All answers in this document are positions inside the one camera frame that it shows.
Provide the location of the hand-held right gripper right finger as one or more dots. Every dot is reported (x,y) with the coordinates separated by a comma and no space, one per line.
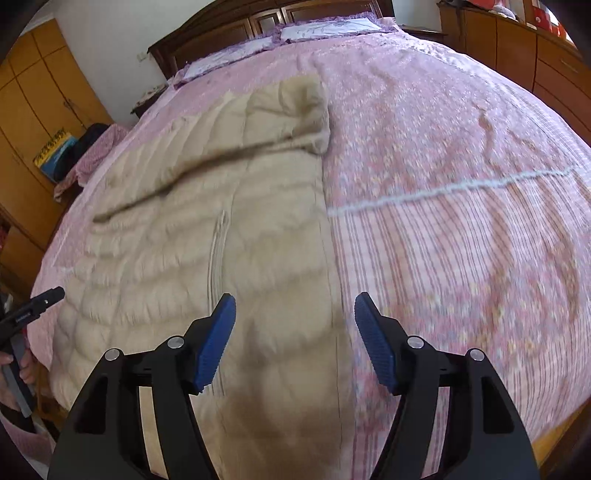
(376,341)

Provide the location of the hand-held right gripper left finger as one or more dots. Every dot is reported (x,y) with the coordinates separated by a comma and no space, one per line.
(214,341)

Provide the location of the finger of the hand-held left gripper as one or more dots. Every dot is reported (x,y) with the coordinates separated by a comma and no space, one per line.
(46,301)

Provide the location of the beige puffer jacket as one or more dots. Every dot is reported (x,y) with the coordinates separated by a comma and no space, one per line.
(277,230)

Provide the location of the person's left hand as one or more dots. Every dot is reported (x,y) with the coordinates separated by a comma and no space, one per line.
(28,369)

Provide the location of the dark clothing pile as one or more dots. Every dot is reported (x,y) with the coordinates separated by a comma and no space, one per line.
(85,143)

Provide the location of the pink floral cloth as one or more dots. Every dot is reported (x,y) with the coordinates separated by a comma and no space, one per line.
(104,145)

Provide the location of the yellow wooden wardrobe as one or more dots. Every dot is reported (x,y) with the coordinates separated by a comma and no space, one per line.
(32,115)

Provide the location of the pink floral bedspread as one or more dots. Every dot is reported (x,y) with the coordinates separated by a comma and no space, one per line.
(438,138)

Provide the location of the dark wooden nightstand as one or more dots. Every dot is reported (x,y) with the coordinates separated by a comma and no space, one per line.
(425,34)
(147,104)

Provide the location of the white pillow with purple frill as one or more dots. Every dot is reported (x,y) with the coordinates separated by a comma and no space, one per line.
(332,28)
(226,57)

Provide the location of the dark wooden bed headboard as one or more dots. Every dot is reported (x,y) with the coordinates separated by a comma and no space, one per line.
(203,39)

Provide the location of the brown wooden dresser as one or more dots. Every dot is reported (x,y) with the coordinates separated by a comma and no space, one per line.
(508,50)

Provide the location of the pale cloth bundle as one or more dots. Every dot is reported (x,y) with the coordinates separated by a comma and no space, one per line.
(503,7)

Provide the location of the small orange object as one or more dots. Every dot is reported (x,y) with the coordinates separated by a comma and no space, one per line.
(558,28)

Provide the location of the red mug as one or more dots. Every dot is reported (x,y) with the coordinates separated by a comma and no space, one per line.
(541,14)

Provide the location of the wooden bed frame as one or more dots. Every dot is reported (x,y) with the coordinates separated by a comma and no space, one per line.
(561,443)

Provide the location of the wall socket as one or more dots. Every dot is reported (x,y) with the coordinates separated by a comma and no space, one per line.
(141,57)

